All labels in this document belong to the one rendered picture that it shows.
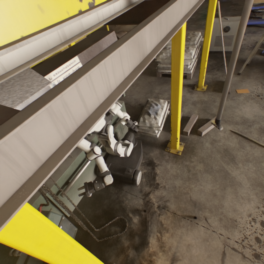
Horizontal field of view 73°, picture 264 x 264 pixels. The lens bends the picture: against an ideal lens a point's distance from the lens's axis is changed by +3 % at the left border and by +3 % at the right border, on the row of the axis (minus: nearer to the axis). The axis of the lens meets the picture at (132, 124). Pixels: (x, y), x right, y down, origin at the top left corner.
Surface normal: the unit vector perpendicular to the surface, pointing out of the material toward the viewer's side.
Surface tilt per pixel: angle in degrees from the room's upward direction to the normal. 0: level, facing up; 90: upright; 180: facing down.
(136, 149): 0
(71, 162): 0
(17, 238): 90
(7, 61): 90
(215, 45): 90
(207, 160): 0
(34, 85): 30
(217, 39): 90
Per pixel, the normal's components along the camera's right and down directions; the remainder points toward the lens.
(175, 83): -0.45, 0.66
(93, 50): 0.83, 0.07
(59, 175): -0.14, -0.72
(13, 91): 0.32, -0.51
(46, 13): 0.88, 0.22
